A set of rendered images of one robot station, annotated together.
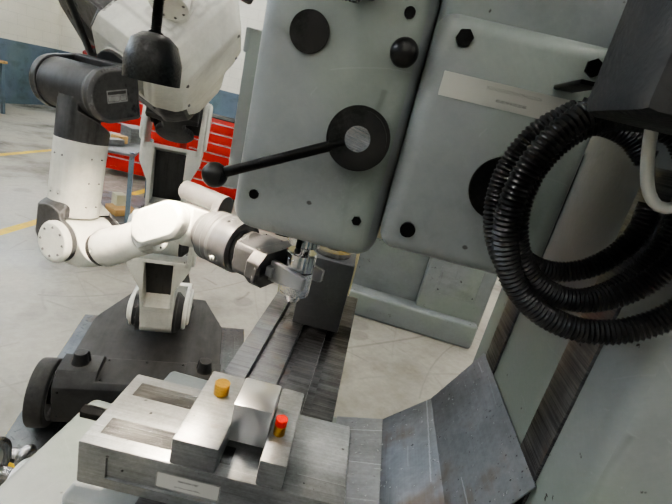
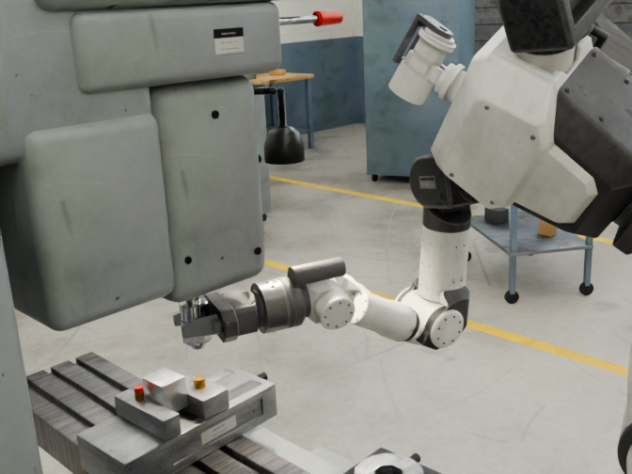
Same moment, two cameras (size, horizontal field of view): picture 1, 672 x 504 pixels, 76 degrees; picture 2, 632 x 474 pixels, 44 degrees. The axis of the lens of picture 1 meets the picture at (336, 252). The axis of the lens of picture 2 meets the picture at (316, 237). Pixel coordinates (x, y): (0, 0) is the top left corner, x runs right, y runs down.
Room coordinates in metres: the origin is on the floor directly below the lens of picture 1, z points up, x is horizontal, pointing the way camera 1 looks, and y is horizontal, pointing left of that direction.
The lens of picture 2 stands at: (1.57, -0.67, 1.73)
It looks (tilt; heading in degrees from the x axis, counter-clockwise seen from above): 17 degrees down; 133
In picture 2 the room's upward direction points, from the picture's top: 3 degrees counter-clockwise
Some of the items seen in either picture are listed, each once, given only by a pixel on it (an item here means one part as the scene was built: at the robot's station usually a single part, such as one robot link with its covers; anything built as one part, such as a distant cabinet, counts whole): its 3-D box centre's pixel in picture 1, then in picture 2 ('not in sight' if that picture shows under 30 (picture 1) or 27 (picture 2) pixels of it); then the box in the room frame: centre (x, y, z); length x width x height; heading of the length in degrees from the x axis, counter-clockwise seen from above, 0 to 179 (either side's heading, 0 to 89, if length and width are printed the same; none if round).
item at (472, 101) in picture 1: (473, 149); (64, 207); (0.60, -0.15, 1.47); 0.24 x 0.19 x 0.26; 177
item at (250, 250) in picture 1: (251, 253); (247, 311); (0.65, 0.13, 1.23); 0.13 x 0.12 x 0.10; 156
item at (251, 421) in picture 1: (255, 411); (165, 391); (0.50, 0.06, 1.06); 0.06 x 0.05 x 0.06; 0
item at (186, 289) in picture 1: (162, 304); not in sight; (1.37, 0.56, 0.68); 0.21 x 0.20 x 0.13; 16
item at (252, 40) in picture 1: (252, 114); not in sight; (0.62, 0.16, 1.45); 0.04 x 0.04 x 0.21; 87
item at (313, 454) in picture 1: (228, 440); (181, 414); (0.50, 0.09, 1.00); 0.35 x 0.15 x 0.11; 90
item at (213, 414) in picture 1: (213, 416); (190, 392); (0.50, 0.11, 1.04); 0.15 x 0.06 x 0.04; 0
